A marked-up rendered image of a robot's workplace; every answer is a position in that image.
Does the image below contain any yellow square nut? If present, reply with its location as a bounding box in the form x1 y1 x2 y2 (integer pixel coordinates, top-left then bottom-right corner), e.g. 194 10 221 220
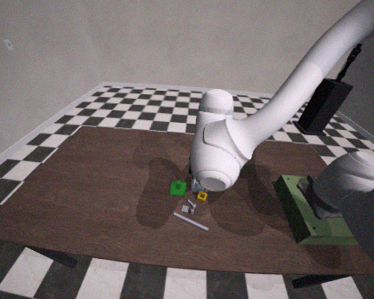
197 191 207 203

